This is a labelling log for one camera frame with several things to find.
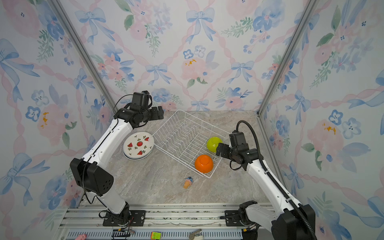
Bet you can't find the green bowl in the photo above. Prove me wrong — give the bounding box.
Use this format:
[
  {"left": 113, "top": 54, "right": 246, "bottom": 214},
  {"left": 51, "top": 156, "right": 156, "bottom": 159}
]
[{"left": 206, "top": 137, "right": 223, "bottom": 153}]

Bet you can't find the orange bowl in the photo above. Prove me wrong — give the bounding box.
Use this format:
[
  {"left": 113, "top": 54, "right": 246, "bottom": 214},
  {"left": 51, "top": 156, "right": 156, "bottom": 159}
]
[{"left": 195, "top": 155, "right": 214, "bottom": 174}]

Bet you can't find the plate with fruit pattern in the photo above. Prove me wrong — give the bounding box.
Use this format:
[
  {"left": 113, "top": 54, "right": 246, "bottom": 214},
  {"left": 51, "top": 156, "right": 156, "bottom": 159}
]
[{"left": 123, "top": 132, "right": 155, "bottom": 157}]

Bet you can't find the white wire dish rack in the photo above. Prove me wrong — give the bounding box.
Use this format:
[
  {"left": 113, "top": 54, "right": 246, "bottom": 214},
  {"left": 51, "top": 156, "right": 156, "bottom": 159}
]
[{"left": 153, "top": 110, "right": 230, "bottom": 178}]

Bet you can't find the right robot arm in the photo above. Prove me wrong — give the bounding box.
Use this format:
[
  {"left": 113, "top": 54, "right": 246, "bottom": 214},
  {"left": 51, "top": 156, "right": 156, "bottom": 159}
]
[{"left": 216, "top": 131, "right": 317, "bottom": 240}]

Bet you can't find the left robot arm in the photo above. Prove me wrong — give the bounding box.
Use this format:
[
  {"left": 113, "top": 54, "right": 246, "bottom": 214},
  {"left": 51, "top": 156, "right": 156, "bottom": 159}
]
[{"left": 70, "top": 91, "right": 164, "bottom": 226}]

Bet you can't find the small ice cream toy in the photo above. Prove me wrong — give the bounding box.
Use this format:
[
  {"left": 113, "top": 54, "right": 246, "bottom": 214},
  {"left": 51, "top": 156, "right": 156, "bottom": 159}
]
[{"left": 183, "top": 177, "right": 194, "bottom": 189}]

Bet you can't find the rubiks cube toy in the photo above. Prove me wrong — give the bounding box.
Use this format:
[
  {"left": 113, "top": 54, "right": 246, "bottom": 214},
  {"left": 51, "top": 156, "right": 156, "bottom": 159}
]
[{"left": 151, "top": 232, "right": 162, "bottom": 240}]

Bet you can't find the pink toy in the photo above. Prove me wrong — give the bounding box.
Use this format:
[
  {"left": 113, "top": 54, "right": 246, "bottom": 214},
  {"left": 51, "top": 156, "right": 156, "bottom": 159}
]
[{"left": 75, "top": 234, "right": 87, "bottom": 240}]

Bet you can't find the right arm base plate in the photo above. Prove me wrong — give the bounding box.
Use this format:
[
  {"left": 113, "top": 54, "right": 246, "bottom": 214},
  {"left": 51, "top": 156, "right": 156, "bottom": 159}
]
[{"left": 220, "top": 210, "right": 261, "bottom": 228}]

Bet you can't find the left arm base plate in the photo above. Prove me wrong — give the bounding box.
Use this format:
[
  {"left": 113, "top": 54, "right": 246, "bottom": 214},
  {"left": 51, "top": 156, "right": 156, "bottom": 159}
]
[{"left": 99, "top": 210, "right": 147, "bottom": 227}]

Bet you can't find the black corrugated cable conduit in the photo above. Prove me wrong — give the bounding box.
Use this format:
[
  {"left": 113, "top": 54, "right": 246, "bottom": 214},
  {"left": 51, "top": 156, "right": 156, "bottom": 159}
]
[{"left": 235, "top": 120, "right": 318, "bottom": 240}]

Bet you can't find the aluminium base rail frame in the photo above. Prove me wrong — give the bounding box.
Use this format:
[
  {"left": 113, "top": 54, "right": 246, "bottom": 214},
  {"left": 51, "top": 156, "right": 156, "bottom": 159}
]
[{"left": 54, "top": 204, "right": 275, "bottom": 240}]

